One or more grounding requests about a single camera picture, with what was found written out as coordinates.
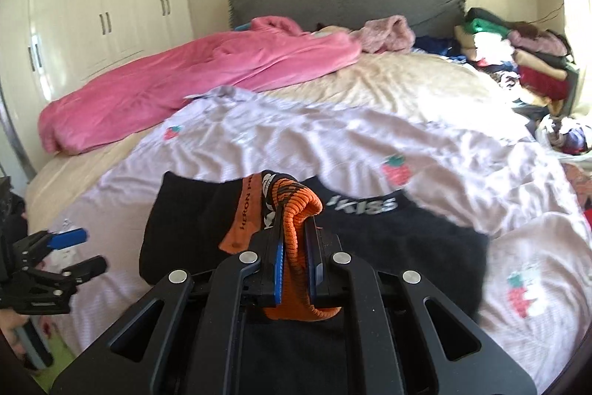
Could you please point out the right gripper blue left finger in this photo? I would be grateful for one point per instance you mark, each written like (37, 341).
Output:
(279, 271)

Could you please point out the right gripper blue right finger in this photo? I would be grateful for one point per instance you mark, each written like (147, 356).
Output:
(313, 258)

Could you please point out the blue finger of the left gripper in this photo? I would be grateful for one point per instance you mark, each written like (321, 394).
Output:
(86, 270)
(65, 240)

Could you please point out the black sweatshirt with orange cuffs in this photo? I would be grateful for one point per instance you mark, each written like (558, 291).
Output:
(195, 224)

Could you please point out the white plastic bag with clothes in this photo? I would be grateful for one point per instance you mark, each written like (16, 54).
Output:
(567, 137)

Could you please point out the pile of folded clothes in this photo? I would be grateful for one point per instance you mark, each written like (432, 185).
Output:
(539, 61)

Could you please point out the left hand with red nails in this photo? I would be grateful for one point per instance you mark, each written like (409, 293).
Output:
(10, 321)

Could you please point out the pink fleece blanket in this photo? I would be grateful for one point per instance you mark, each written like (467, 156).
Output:
(273, 53)

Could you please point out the lilac strawberry print quilt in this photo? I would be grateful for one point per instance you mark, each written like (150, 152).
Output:
(537, 300)

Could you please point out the dusty pink fluffy garment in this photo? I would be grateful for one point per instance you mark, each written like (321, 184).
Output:
(391, 34)

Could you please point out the cream white wardrobe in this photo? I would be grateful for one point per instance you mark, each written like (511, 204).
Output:
(49, 48)

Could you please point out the dark blue garment on bed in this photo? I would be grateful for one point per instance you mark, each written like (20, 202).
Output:
(443, 47)

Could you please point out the grey padded headboard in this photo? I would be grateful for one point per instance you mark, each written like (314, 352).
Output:
(434, 18)

